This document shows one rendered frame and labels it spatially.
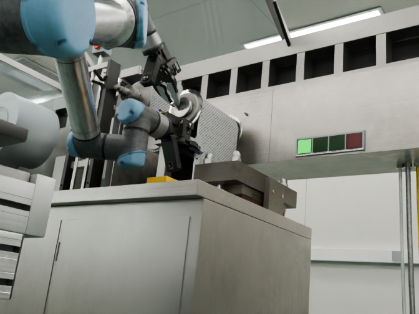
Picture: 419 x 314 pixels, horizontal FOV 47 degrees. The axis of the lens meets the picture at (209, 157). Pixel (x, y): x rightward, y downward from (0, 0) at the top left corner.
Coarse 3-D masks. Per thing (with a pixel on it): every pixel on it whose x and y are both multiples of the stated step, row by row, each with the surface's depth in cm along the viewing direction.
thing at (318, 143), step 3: (315, 138) 171; (318, 138) 170; (321, 138) 170; (324, 138) 169; (315, 141) 171; (318, 141) 170; (321, 141) 169; (324, 141) 169; (315, 144) 170; (318, 144) 170; (321, 144) 169; (324, 144) 168; (315, 147) 170; (318, 147) 169; (321, 147) 169; (324, 147) 168; (315, 150) 170; (318, 150) 169; (321, 150) 168; (324, 150) 168
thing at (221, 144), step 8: (200, 120) 163; (208, 120) 167; (200, 128) 163; (208, 128) 167; (216, 128) 171; (208, 136) 166; (216, 136) 170; (224, 136) 175; (232, 136) 179; (208, 144) 166; (216, 144) 170; (224, 144) 174; (232, 144) 178; (208, 152) 166; (216, 152) 170; (224, 152) 174; (232, 152) 178; (216, 160) 169; (224, 160) 173
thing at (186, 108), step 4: (180, 100) 167; (184, 100) 166; (188, 100) 165; (180, 104) 167; (184, 104) 166; (188, 104) 164; (192, 104) 165; (176, 108) 167; (180, 108) 166; (184, 108) 166; (188, 108) 164; (192, 108) 165; (176, 112) 166; (180, 112) 165; (184, 112) 164; (188, 112) 164; (176, 116) 166; (180, 116) 165; (184, 116) 164
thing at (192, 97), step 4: (180, 96) 170; (184, 96) 169; (188, 96) 167; (192, 96) 166; (192, 100) 166; (196, 100) 164; (196, 104) 164; (172, 108) 170; (196, 108) 163; (172, 112) 170; (192, 112) 164; (196, 112) 164; (188, 116) 164; (192, 116) 163; (196, 124) 167; (196, 128) 169; (196, 132) 172
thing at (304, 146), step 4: (300, 140) 174; (304, 140) 173; (308, 140) 173; (300, 144) 174; (304, 144) 173; (308, 144) 172; (300, 148) 174; (304, 148) 172; (308, 148) 172; (300, 152) 173; (304, 152) 172; (308, 152) 171
